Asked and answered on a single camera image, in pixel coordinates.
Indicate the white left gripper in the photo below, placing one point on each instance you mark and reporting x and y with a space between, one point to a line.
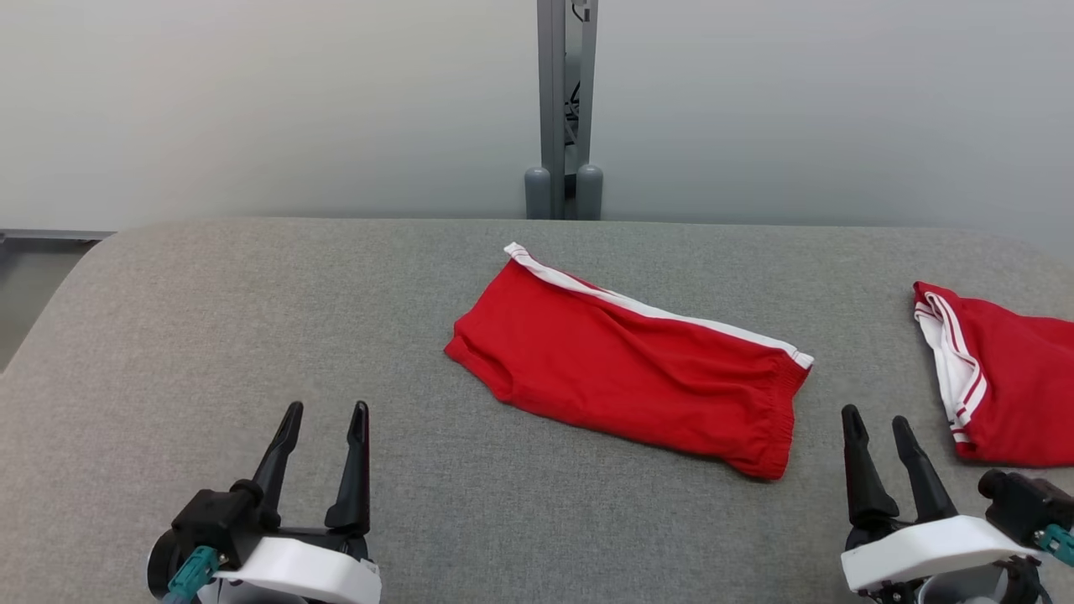
310 575

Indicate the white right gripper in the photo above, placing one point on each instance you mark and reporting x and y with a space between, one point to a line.
931 554

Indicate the red and white basketball jersey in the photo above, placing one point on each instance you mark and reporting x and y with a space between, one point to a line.
1024 377

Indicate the red shorts with white stripe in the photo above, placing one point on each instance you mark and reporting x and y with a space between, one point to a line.
629 377

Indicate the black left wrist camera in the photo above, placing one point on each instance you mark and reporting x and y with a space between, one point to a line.
214 516

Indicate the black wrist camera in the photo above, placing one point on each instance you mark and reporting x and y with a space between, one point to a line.
214 516
1019 503

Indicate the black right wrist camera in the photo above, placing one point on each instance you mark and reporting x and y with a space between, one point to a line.
1019 503

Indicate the teal left camera plug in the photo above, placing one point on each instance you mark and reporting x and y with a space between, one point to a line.
193 570

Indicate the teal camera plug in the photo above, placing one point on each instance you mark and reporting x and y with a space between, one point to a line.
193 570
1057 544

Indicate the teal right camera plug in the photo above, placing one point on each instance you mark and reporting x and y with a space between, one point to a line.
1057 544

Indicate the grey floor rail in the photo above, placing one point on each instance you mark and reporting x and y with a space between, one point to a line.
50 236

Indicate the grey cylindrical post foot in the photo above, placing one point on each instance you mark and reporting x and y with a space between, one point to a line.
590 191
538 193

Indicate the grey metal partition post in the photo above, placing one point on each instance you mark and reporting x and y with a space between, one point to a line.
551 84

